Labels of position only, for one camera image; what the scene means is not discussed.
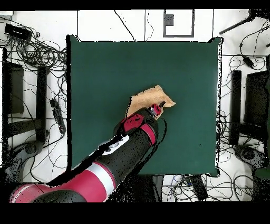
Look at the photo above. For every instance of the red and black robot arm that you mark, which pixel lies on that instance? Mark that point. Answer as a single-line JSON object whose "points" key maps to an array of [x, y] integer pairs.
{"points": [[126, 152]]}

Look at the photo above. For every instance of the grey round stand base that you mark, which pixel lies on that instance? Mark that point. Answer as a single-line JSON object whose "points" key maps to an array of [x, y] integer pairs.
{"points": [[30, 148], [249, 154]]}

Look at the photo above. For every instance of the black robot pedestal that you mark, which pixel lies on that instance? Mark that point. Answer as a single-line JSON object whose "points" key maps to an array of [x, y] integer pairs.
{"points": [[147, 188]]}

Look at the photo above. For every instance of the tan terry towel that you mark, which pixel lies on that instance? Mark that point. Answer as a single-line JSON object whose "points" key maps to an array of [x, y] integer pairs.
{"points": [[147, 97]]}

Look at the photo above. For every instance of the black tripod leg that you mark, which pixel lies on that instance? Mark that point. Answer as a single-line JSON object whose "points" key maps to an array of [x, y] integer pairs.
{"points": [[236, 25]]}

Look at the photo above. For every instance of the black power strip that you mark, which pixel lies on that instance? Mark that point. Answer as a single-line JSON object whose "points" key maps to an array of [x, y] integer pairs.
{"points": [[58, 115], [198, 188]]}

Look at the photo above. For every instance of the dark green object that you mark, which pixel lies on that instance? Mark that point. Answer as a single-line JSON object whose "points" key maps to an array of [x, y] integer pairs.
{"points": [[262, 173]]}

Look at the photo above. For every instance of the black hub box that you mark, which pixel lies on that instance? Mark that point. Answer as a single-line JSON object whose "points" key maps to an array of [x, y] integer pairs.
{"points": [[18, 31]]}

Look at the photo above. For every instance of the dark green table cloth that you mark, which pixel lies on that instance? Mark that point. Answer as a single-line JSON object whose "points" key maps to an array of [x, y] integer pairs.
{"points": [[105, 84]]}

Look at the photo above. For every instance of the grey square floor frame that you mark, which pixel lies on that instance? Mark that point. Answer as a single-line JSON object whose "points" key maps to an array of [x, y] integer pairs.
{"points": [[168, 20]]}

